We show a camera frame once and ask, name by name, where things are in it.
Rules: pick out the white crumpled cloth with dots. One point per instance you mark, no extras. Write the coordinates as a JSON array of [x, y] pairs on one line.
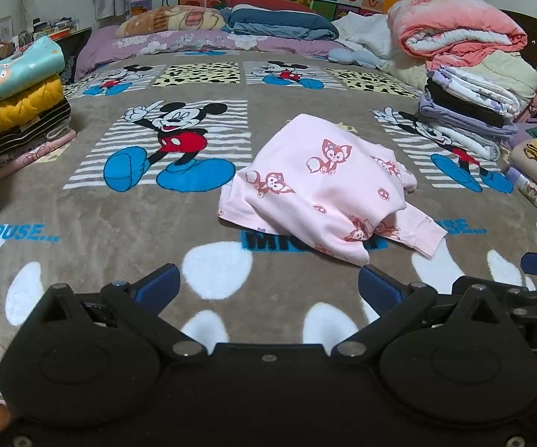
[[370, 33]]

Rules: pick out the orange cartoon pillow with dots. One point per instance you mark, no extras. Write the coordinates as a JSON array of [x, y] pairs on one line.
[[171, 18]]

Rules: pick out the black striped folded garment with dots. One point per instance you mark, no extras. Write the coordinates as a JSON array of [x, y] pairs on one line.
[[42, 125]]

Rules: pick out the purple floral bedsheet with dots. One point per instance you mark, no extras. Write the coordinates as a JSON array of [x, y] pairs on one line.
[[104, 47]]

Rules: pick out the brown Mickey Mouse blanket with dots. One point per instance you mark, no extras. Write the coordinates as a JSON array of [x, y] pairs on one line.
[[138, 186]]

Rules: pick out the yellow folded knit garment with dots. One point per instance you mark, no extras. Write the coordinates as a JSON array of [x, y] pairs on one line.
[[23, 107]]

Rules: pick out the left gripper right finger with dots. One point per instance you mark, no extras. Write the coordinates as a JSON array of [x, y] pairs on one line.
[[401, 309]]

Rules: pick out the blue folded duvet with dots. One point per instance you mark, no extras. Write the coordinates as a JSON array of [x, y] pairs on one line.
[[246, 19]]

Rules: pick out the purple white folded clothes stack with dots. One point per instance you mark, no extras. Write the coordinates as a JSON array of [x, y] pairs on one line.
[[465, 111]]

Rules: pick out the pink folded quilt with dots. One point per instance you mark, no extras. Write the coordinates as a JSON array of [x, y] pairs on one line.
[[455, 33]]

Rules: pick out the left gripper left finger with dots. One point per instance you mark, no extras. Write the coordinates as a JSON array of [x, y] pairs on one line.
[[136, 307]]

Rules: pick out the pink folded garment bottom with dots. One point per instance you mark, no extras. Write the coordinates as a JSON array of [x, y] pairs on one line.
[[35, 154]]

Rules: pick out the teal folded blanket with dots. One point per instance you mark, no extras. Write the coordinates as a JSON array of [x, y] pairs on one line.
[[42, 60]]

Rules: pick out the pink fox print garment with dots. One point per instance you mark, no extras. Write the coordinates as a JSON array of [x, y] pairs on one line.
[[331, 190]]

